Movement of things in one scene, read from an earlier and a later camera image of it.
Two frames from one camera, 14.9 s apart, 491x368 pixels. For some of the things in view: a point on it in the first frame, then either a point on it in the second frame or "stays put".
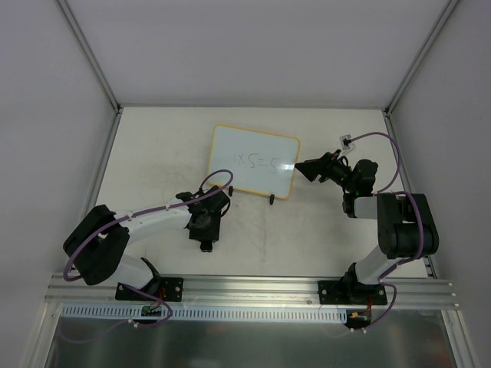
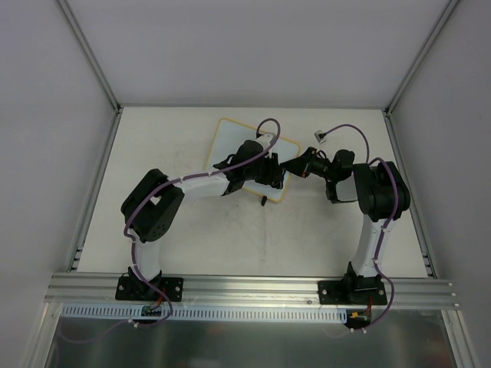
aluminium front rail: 67,290 stays put
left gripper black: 205,234 → 271,171
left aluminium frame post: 90,54 stays put
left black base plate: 159,289 stays put
